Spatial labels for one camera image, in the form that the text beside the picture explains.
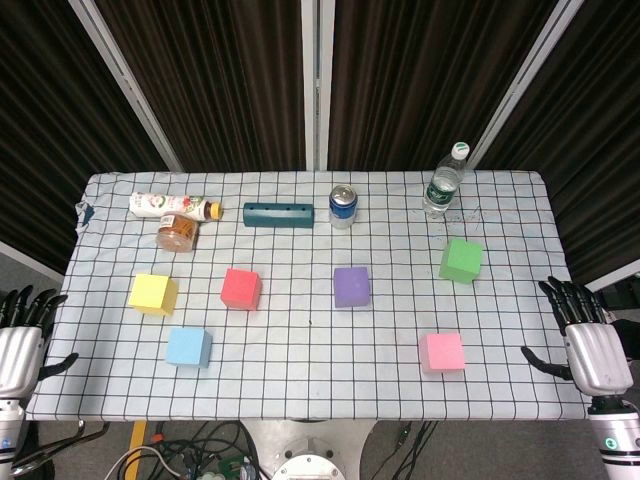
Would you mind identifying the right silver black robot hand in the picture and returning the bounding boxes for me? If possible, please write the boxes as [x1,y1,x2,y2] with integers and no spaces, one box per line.
[521,276,634,399]

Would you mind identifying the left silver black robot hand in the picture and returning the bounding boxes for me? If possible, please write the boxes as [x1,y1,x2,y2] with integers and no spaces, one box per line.
[0,284,80,401]

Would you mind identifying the yellow foam cube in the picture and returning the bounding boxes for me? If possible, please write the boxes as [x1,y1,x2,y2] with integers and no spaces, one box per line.
[128,272,180,317]

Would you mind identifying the pink foam cube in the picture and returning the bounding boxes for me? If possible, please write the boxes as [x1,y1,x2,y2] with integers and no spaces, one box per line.
[418,331,467,375]

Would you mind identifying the light blue foam cube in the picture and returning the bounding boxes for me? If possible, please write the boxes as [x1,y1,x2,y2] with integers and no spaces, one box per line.
[165,326,213,370]

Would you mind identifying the green foam cube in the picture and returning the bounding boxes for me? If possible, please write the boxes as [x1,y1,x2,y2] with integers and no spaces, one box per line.
[438,238,484,285]

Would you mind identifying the red foam cube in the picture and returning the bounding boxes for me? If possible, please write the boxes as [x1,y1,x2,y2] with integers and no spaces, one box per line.
[220,267,263,312]

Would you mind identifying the purple foam cube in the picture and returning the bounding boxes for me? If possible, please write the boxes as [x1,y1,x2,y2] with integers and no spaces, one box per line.
[332,266,372,309]

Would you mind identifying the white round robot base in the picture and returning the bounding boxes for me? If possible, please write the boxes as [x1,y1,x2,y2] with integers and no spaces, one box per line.
[239,418,381,480]

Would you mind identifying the person's black trouser leg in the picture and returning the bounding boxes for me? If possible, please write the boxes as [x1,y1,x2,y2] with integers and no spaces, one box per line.
[612,319,640,361]

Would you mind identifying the yellow floor tape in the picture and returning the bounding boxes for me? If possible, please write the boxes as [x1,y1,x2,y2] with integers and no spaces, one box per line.
[128,420,149,471]

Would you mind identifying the dark teal fabric patch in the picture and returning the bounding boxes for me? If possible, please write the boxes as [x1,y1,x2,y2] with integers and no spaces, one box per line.
[74,201,97,231]

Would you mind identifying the clear jar of brown snacks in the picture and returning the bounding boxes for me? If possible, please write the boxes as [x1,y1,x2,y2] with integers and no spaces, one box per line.
[155,213,200,254]

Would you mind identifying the dark brown pleated curtain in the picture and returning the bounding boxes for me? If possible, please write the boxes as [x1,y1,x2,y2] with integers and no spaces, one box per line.
[94,0,307,172]
[477,0,640,289]
[327,0,557,172]
[0,0,169,275]

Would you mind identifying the white yellow-capped drink bottle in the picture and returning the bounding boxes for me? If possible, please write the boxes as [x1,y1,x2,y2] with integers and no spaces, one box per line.
[129,192,224,222]

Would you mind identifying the clear green-label water bottle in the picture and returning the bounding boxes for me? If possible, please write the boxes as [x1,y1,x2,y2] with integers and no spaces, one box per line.
[422,141,471,219]

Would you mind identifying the white black-grid tablecloth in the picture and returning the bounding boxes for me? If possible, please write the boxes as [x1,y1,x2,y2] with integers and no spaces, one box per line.
[24,169,601,424]

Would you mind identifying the dark teal block with holes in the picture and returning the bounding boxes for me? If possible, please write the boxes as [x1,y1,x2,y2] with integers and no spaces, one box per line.
[242,201,316,231]

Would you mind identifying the blue silver soda can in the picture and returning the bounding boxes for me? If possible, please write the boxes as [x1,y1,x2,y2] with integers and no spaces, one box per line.
[328,184,359,230]

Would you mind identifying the grey metal partition rail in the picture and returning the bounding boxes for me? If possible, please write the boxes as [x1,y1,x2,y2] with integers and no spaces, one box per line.
[574,271,640,296]
[0,239,66,282]

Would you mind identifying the white floor cable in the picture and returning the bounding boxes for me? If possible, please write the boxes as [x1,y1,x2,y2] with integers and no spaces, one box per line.
[102,446,176,480]

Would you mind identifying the black floor cable bundle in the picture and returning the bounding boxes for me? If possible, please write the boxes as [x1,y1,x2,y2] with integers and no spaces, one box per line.
[144,419,266,480]

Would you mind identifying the black cable with green light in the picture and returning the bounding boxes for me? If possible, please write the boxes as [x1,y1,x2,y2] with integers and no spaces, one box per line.
[384,421,441,480]

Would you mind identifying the grey metal partition post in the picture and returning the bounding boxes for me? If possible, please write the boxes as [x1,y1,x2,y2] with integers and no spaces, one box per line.
[467,0,586,166]
[67,0,184,172]
[299,0,335,171]

